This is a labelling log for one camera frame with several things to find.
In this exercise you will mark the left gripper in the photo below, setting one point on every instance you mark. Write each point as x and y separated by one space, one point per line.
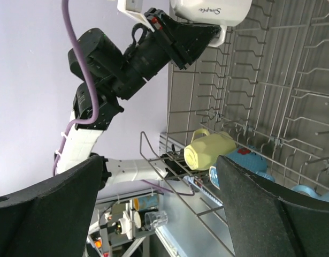
182 42

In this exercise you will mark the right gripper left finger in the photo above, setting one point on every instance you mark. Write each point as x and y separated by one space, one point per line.
52 217

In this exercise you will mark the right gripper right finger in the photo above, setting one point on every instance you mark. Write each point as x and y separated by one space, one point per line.
267 219

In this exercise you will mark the white mug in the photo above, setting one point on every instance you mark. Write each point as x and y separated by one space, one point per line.
223 13

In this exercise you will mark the blue floral mug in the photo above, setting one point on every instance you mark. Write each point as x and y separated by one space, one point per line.
249 160

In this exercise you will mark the plain blue mug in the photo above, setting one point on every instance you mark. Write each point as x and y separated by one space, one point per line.
302 189

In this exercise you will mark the yellow mug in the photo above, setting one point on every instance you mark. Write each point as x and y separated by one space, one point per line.
205 147

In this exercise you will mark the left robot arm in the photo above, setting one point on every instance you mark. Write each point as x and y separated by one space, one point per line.
117 75

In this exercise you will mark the patterned background mug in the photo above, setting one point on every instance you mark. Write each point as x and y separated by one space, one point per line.
146 202

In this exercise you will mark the clear plastic cup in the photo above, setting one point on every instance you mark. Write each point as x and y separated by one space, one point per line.
155 219

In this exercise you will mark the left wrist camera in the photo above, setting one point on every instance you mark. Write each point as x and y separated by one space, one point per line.
133 9

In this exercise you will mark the aluminium frame rail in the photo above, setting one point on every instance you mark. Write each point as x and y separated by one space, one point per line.
197 224

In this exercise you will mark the grey wire dish rack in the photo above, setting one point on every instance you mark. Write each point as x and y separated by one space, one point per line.
267 86

